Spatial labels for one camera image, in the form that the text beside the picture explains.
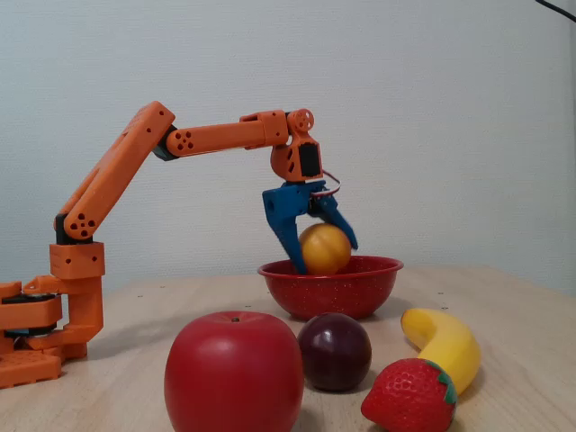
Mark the dark purple toy plum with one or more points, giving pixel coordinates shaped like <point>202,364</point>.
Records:
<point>335,353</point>

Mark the yellow toy banana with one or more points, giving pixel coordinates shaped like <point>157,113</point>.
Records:
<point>450,342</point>

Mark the red speckled bowl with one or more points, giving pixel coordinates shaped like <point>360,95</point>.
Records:
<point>333,292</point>

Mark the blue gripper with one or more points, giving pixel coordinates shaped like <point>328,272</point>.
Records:
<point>288,202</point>

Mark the red toy strawberry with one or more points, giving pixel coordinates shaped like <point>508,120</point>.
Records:
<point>407,398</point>

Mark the yellow orange toy peach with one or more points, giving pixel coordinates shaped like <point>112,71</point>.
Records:
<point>326,252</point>

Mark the orange robot base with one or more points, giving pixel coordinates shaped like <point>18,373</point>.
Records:
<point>81,310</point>

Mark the red toy apple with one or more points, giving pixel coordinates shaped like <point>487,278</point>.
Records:
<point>234,373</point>

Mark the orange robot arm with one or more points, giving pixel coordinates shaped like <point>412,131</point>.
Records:
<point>216,137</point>

